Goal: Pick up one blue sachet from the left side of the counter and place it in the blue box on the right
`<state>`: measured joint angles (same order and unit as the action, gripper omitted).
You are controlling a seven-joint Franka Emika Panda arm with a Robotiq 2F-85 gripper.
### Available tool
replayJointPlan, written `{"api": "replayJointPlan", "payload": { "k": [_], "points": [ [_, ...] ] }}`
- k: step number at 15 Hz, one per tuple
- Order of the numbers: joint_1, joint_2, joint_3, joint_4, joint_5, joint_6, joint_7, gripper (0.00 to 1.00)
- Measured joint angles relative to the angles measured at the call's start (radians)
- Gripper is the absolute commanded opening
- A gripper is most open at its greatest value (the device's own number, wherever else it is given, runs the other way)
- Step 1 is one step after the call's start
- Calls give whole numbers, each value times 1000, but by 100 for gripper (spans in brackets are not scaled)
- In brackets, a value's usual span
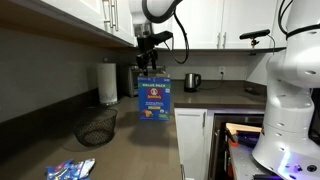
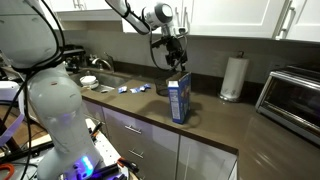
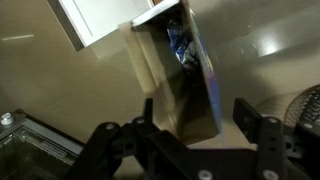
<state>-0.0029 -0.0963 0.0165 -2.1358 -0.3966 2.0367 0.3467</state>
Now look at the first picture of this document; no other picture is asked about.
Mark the black wire mesh basket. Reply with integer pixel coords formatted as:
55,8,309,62
70,106,119,148

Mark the light wooden board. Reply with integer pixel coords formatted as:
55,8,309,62
225,122,263,136

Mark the steel electric kettle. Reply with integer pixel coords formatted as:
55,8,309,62
183,72,202,94

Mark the white upper cabinet door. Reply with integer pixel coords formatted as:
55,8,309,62
222,0,278,51
159,0,224,51

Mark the blue snack carton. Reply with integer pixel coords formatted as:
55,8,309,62
137,75,172,122

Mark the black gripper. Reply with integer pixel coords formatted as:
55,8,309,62
135,34,160,77

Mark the silver toaster oven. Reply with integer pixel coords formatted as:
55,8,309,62
127,64,167,98

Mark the orange clamp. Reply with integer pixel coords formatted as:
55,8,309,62
227,131,239,148

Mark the dark blue object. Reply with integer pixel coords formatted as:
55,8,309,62
236,130,261,146

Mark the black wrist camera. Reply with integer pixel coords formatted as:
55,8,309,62
151,30,175,45

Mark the perforated metal robot table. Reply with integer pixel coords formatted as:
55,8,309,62
227,143,269,180

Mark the white lower cabinet door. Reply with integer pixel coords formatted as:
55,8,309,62
174,108,208,180

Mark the black camera on stand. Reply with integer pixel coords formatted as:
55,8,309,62
238,28,272,56

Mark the white paper towel roll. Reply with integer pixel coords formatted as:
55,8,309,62
96,62,119,105

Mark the small black object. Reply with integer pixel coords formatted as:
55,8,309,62
244,86,261,96

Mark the white upper cabinet row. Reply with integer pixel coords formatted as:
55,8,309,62
9,0,137,48

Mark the white cabinet door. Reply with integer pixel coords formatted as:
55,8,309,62
159,0,224,51
222,0,278,51
174,108,208,180

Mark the blue and white sachet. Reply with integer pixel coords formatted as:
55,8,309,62
78,157,96,178

